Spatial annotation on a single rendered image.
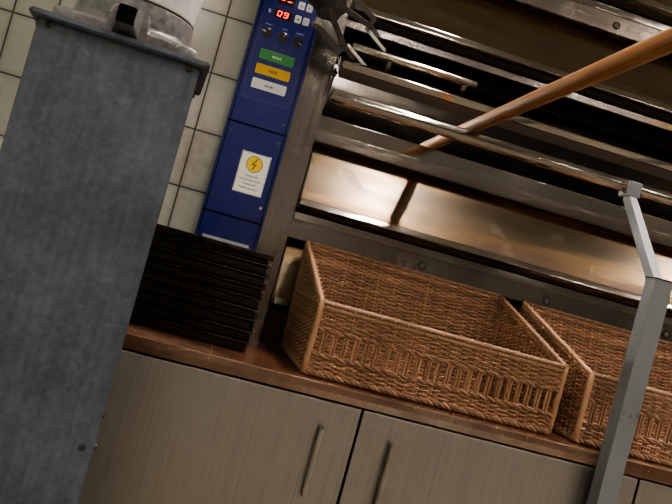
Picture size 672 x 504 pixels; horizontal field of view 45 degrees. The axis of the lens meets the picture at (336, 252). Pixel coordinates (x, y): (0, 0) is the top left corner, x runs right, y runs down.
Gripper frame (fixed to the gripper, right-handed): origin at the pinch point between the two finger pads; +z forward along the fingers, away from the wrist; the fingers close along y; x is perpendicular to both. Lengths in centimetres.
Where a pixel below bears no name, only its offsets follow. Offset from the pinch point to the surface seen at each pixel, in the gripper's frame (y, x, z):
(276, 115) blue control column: 28.1, -2.3, -1.8
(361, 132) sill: 14.7, -0.8, 16.9
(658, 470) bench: 10, 89, 75
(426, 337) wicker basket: 29, 66, 28
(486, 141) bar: -6.4, 37.2, 19.5
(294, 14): 8.3, -14.2, -14.3
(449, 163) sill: 2.3, 5.5, 37.7
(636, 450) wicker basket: 11, 83, 74
